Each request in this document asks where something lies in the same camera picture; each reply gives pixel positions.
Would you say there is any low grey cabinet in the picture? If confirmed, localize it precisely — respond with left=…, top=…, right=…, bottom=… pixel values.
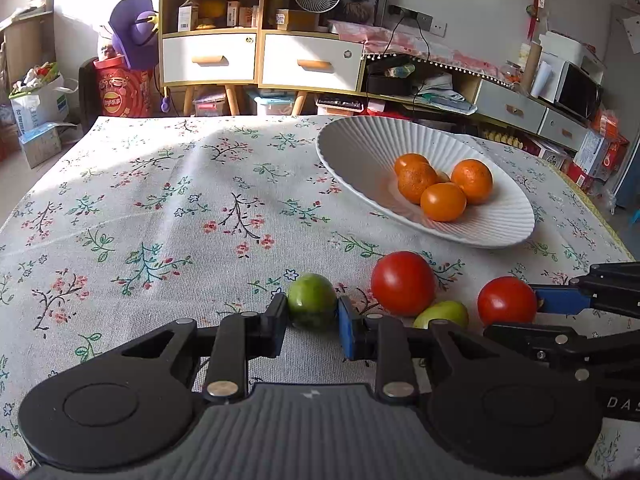
left=472, top=77, right=591, bottom=153

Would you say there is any small red tomato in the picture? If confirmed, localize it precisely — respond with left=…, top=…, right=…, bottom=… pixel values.
left=476, top=276, right=538, bottom=328

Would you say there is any black round case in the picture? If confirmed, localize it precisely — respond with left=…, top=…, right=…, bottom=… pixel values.
left=367, top=75, right=418, bottom=97

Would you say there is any cardboard tube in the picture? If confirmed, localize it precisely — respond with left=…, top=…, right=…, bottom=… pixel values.
left=520, top=42, right=543, bottom=91

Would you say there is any purple hat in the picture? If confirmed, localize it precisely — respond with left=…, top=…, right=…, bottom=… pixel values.
left=97, top=0, right=162, bottom=71

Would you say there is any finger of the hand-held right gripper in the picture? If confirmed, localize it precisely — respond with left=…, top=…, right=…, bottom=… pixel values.
left=530, top=262, right=640, bottom=319
left=483, top=323, right=640, bottom=386

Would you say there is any microwave oven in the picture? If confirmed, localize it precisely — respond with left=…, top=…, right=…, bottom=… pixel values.
left=552, top=60, right=603, bottom=122

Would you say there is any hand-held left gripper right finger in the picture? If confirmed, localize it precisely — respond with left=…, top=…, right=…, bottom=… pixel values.
left=337, top=296, right=501, bottom=406

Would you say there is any black chair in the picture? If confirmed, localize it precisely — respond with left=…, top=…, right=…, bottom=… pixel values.
left=79, top=57, right=101, bottom=133

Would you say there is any wooden cabinet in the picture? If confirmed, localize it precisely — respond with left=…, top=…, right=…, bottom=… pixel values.
left=159, top=0, right=368, bottom=116

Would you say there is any tissue box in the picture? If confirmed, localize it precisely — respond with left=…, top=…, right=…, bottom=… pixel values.
left=19, top=121, right=63, bottom=169

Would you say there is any floral tablecloth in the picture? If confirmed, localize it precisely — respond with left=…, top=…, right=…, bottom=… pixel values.
left=0, top=114, right=640, bottom=480

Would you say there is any white cabinet drawer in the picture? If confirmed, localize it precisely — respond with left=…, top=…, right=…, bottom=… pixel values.
left=262, top=35, right=365, bottom=92
left=162, top=35, right=257, bottom=84

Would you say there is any green round fruit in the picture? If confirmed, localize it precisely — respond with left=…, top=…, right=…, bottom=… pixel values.
left=413, top=300, right=470, bottom=331
left=286, top=273, right=338, bottom=331

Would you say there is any pink cloth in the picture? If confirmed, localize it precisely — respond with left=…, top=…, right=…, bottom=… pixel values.
left=327, top=20, right=506, bottom=81

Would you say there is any white paper bag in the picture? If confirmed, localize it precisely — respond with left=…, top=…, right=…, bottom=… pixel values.
left=9, top=62, right=81, bottom=133

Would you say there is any smooth orange tomato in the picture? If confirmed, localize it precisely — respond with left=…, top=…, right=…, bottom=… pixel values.
left=420, top=183, right=468, bottom=223

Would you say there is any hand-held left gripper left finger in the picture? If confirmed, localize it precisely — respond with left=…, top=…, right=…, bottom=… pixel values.
left=120, top=292, right=290, bottom=405

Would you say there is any clear storage box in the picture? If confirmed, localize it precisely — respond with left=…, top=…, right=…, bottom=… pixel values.
left=192, top=87, right=228, bottom=117
left=252, top=91, right=296, bottom=117

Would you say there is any large orange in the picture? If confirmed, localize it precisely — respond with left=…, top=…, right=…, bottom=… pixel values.
left=450, top=158, right=494, bottom=206

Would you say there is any large red tomato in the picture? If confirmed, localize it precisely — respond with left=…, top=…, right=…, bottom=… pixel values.
left=370, top=251, right=436, bottom=317

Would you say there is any white ribbed plate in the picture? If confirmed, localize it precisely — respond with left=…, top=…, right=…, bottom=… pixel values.
left=315, top=115, right=536, bottom=249

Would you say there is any mandarin orange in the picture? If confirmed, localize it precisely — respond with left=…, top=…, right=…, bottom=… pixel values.
left=397, top=162, right=440, bottom=205
left=393, top=153, right=431, bottom=176

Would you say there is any red bucket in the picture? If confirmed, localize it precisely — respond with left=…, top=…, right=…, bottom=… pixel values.
left=93, top=57, right=153, bottom=118

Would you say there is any wooden shelf unit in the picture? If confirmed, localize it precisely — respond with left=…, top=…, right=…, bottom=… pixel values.
left=0, top=0, right=56, bottom=91

